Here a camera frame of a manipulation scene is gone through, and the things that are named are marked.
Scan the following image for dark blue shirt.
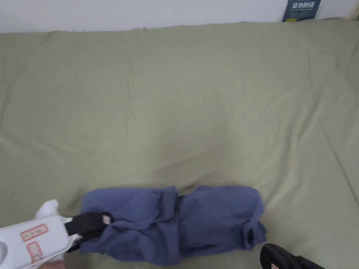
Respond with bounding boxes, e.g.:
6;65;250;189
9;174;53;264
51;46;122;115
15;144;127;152
80;185;267;266

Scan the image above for person's left hand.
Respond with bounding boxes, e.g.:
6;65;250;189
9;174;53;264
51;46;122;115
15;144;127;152
41;259;67;269

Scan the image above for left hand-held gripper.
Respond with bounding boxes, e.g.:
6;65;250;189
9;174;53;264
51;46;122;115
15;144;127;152
0;199;112;269

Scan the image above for bed with pale green sheet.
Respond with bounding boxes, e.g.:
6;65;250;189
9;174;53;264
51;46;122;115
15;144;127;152
0;17;359;269

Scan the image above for dark blue sign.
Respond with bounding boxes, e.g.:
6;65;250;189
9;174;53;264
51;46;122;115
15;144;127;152
282;0;324;23

